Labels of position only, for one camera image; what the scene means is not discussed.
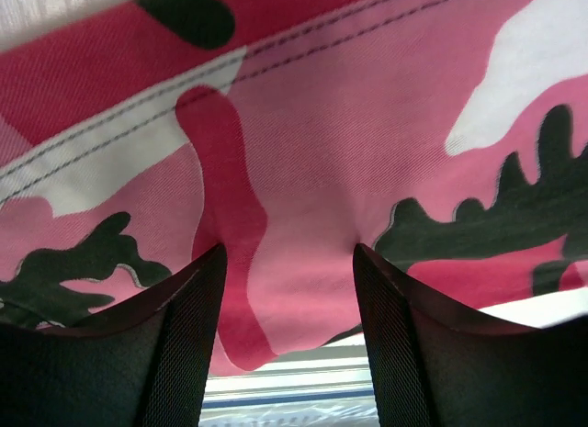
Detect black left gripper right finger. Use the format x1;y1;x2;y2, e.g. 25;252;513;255
353;244;587;426

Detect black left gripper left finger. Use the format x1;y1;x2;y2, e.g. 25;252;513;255
1;245;227;426

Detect pink camouflage trousers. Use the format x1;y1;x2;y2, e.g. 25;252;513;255
1;0;587;375

